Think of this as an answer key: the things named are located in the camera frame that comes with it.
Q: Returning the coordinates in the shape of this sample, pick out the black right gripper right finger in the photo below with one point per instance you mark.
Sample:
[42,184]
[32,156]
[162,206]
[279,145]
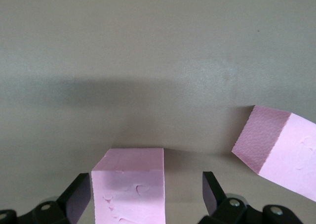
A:
[229,211]

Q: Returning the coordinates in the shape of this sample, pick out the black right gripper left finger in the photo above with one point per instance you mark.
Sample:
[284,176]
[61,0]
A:
[61,209]

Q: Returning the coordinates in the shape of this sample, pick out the pink foam cube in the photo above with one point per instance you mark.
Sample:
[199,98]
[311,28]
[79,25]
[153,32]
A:
[128,196]
[284,154]

